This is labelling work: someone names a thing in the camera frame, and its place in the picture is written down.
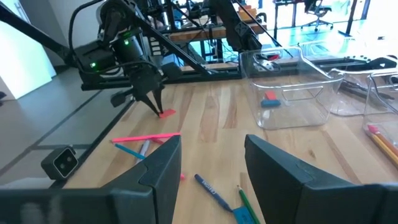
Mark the green pencil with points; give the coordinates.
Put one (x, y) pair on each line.
(247, 202)

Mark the blue crayon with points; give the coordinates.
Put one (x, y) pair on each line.
(213, 193)

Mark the blue pencil with red eraser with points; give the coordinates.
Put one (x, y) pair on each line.
(129, 151)

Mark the clear plastic bin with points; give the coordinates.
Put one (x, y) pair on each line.
(311, 93)
(382, 102)
(351, 102)

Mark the red eraser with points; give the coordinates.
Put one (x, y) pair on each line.
(168, 113)
(271, 95)

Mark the black pen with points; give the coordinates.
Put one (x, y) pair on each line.
(357, 90)
(382, 96)

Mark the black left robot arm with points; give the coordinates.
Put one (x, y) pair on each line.
(127, 46)

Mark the red clip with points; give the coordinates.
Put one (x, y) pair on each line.
(274, 57)

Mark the yellow pencil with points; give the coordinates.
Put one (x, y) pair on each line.
(385, 152)

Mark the white partition panel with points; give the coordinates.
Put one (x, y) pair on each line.
(21, 56)

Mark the pink pencil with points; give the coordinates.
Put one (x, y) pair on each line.
(140, 137)

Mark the orange pencil with red eraser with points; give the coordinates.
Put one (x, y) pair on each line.
(385, 141)

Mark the black office chair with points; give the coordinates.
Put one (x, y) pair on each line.
(317, 15)

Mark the black background robot arm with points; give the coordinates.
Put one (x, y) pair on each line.
(233, 25)

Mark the blue eraser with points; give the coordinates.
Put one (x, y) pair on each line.
(242, 216)
(270, 103)

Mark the background wooden table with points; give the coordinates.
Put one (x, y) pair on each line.
(199, 33)

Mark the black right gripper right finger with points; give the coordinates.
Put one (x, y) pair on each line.
(280, 193)

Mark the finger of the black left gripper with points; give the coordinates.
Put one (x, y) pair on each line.
(147, 103)
(159, 99)

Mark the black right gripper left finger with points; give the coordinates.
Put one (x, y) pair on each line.
(155, 193)

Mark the translucent grey pen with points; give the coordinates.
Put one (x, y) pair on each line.
(144, 149)

